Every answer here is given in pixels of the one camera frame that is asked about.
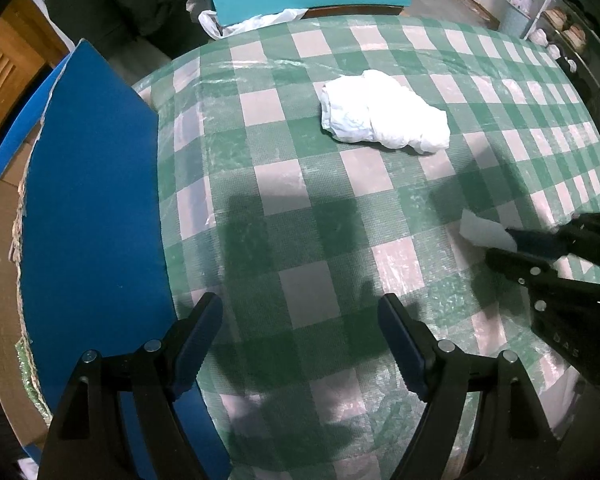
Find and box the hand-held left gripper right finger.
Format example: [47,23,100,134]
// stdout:
[377,293,561,480]

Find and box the green checked tablecloth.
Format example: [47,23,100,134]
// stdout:
[130,14,600,480]

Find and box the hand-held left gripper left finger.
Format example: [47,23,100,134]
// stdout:
[37,292,224,480]

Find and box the metal shoe rack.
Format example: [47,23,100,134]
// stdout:
[525,0,600,111]

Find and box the black hanging coat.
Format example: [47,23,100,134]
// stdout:
[40,0,181,63]

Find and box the wooden louvered wardrobe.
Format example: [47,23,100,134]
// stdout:
[0,0,71,133]

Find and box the pale blue cloth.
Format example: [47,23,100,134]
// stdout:
[320,69,452,155]

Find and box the pale blue bin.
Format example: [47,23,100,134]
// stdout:
[500,0,541,41]

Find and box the small white cloth piece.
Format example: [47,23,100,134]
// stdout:
[459,210,520,253]

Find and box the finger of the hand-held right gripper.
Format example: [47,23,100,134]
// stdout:
[505,212,600,261]
[485,247,600,306]

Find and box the blue-rimmed cardboard box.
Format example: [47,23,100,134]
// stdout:
[0,37,231,480]

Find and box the white plastic bag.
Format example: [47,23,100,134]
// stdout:
[198,7,308,41]

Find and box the white bin liner bag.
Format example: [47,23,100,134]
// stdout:
[510,0,551,16]

